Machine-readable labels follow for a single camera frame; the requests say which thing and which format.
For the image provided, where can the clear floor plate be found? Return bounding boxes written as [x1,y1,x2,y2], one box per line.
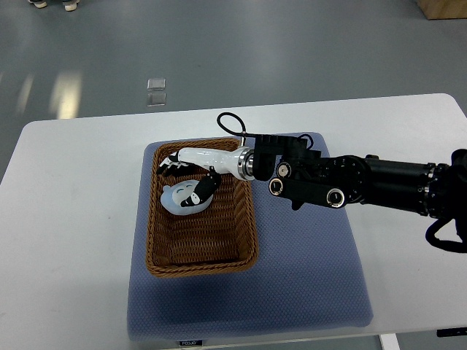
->
[147,92,166,106]
[147,78,166,90]

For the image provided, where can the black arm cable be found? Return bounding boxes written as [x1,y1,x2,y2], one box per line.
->
[217,112,249,147]

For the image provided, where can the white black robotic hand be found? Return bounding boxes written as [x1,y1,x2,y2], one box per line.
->
[158,147,252,207]

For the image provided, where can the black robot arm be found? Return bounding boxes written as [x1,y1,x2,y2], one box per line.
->
[157,134,466,254]

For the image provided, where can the blue white plush toy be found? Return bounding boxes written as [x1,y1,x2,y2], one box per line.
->
[160,179,213,216]

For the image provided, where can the lower clear floor plate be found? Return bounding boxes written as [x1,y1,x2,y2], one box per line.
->
[147,92,166,106]

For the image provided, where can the brown wicker basket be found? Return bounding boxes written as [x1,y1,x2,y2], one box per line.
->
[145,138,259,278]

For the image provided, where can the black table control panel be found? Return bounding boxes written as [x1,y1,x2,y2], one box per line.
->
[436,327,467,338]

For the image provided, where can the upper clear floor plate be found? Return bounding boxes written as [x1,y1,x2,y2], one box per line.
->
[147,78,166,90]

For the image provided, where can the white table leg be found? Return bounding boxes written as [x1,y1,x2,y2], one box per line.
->
[379,333,401,350]

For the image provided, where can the white shoe right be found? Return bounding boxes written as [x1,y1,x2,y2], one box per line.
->
[62,0,80,12]

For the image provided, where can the white shoe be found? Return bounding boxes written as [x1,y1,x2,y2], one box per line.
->
[62,0,80,12]
[28,0,47,9]

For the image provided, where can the white shoe left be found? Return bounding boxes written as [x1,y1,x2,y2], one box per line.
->
[28,0,47,9]

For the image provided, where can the blue padded mat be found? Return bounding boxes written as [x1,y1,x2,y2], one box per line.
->
[127,141,373,342]

